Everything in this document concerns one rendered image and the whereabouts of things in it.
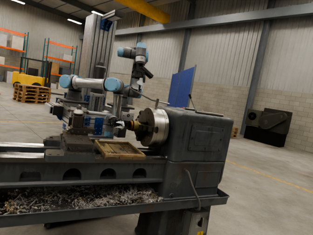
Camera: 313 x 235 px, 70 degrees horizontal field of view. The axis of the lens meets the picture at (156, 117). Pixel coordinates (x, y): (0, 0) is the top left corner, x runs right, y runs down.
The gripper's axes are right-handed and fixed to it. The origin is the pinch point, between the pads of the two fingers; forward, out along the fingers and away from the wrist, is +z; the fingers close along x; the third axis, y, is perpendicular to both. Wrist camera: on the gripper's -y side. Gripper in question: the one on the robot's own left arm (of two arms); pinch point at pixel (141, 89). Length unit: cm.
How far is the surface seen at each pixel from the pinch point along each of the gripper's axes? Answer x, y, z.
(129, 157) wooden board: 0, 5, 50
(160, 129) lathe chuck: 3.4, -16.3, 28.3
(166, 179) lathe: -2, -27, 66
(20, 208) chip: -7, 69, 81
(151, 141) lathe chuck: -1.5, -11.5, 37.7
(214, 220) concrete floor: -60, -130, 126
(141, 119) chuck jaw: -12.4, -7.0, 20.5
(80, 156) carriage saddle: 5, 40, 49
